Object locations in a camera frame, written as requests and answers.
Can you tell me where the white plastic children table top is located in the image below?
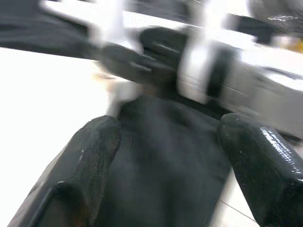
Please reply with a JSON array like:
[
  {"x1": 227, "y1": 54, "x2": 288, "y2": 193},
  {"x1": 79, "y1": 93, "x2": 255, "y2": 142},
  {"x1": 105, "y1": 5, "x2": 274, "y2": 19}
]
[{"x1": 0, "y1": 46, "x2": 140, "y2": 213}]

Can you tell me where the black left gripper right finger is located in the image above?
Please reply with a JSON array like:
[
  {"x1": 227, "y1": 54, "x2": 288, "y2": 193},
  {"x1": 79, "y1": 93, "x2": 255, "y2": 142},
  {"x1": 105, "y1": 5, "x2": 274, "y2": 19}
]
[{"x1": 217, "y1": 113, "x2": 303, "y2": 227}]

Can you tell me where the white plastic table leg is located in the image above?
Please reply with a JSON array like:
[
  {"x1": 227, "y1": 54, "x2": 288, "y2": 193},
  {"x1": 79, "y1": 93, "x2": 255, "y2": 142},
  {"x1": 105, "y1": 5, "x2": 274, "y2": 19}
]
[{"x1": 91, "y1": 0, "x2": 145, "y2": 52}]

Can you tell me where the black cloth table cover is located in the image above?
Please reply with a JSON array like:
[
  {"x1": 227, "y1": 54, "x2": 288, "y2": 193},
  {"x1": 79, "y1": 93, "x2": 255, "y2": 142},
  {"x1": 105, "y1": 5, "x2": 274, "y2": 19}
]
[{"x1": 0, "y1": 0, "x2": 303, "y2": 227}]

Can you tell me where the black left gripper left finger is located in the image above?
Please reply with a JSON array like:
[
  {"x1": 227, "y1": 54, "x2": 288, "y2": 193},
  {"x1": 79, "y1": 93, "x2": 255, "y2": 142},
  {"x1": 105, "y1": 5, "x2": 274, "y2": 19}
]
[{"x1": 9, "y1": 115, "x2": 121, "y2": 227}]

